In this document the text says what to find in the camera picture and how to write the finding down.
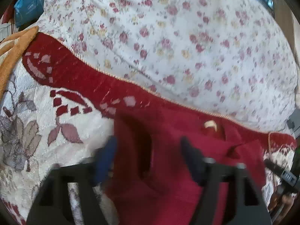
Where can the red garment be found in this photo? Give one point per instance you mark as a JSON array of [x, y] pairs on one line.
[[164, 192]]

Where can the person's right hand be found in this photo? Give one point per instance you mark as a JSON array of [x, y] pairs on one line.
[[281, 201]]

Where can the blue plastic packet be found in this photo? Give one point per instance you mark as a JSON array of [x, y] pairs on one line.
[[29, 4]]

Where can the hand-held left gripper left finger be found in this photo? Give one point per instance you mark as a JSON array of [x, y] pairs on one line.
[[105, 160]]

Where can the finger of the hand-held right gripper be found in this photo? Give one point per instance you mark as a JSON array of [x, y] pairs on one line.
[[276, 167]]

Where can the beige curtain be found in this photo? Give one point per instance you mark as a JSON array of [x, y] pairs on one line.
[[284, 16]]

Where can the red white floral blanket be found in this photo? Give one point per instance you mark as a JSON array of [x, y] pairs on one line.
[[70, 112]]

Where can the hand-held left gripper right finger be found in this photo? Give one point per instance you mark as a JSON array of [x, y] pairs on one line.
[[192, 160]]

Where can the black charger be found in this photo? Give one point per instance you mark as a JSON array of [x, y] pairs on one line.
[[291, 124]]

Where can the white floral pillow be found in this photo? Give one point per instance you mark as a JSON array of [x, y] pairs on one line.
[[175, 39]]

